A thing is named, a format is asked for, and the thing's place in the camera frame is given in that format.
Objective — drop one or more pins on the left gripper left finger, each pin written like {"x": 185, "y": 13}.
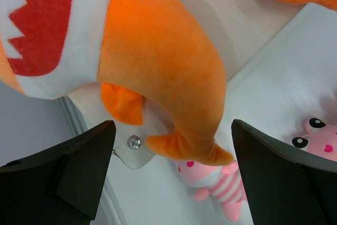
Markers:
{"x": 60, "y": 185}

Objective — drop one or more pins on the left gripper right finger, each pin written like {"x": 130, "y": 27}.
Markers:
{"x": 283, "y": 185}

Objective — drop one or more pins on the pink striped plush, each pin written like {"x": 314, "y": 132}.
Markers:
{"x": 320, "y": 139}
{"x": 223, "y": 183}

